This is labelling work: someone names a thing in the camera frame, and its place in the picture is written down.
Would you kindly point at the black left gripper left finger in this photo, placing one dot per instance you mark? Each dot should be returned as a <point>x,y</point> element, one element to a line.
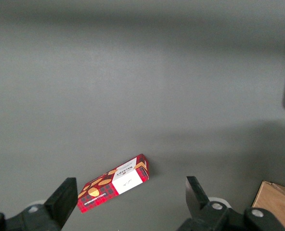
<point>58,204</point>

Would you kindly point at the red tartan shortbread box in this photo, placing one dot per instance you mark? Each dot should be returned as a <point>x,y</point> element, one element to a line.
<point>104,190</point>

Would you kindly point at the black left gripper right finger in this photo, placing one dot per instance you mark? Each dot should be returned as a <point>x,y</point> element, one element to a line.
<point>200,207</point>

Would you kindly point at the wooden drawer cabinet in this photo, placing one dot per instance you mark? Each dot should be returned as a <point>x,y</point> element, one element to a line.
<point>277,207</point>

